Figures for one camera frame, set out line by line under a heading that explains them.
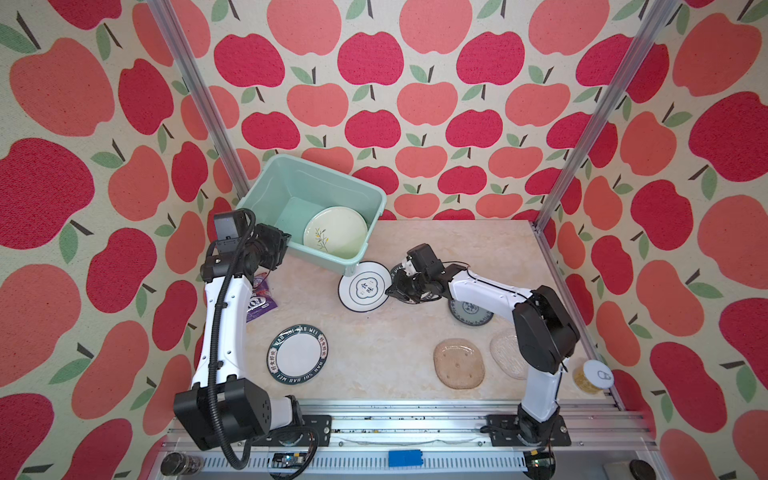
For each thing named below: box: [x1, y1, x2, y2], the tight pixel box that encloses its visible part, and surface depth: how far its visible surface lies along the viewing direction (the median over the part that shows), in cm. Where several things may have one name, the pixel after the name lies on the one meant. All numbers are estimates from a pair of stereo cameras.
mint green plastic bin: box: [236, 154, 387, 275], surface depth 86 cm
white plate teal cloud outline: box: [338, 261, 393, 313], surface depth 95 cm
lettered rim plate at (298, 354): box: [267, 324, 329, 385], surface depth 88 cm
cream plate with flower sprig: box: [303, 206, 369, 259], surface depth 95 cm
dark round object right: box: [629, 459, 657, 480], surface depth 62 cm
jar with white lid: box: [573, 360, 615, 394], surface depth 80 cm
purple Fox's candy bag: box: [246, 272, 278, 323], surface depth 98 cm
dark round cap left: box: [160, 452, 204, 476], surface depth 64 cm
